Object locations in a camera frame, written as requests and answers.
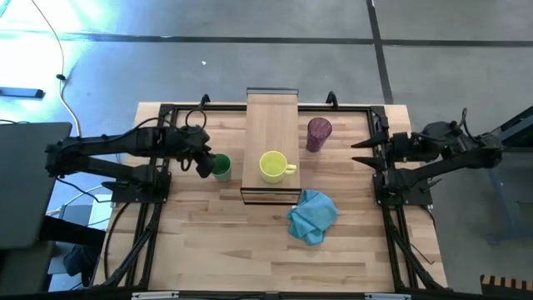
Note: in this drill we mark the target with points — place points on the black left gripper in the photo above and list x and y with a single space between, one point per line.
195 143

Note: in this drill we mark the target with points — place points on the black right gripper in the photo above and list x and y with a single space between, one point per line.
401 146

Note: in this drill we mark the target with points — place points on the green plastic cup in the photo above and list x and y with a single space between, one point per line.
222 166

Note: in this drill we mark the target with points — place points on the purple transparent tumbler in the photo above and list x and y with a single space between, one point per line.
318 131

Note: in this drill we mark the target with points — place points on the yellow mug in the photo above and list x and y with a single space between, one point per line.
272 166

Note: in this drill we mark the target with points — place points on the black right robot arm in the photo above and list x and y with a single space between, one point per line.
458 163

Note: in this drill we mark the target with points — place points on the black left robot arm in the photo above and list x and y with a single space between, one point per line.
125 143

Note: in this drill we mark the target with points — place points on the black floor tape strip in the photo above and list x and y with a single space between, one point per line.
381 62

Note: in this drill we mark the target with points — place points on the blue cloth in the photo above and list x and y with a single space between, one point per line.
312 216

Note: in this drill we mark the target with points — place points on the white box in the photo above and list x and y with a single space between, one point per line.
100 208

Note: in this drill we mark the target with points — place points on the blue-grey metal cart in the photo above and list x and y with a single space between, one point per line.
499 200

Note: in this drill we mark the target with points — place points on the dark cloth bundle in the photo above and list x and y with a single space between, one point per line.
81 260

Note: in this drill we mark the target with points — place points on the grey desk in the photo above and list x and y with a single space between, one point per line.
29 191

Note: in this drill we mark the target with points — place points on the black flat bar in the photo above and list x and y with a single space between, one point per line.
21 92

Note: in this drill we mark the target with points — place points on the orange black striped block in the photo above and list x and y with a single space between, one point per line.
504 282

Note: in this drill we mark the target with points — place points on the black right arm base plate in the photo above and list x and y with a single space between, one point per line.
416 196

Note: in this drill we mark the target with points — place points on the wooden shelf with black frame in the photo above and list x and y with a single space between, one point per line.
270 125

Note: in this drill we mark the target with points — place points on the white bracket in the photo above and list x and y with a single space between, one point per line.
154 295
387 296

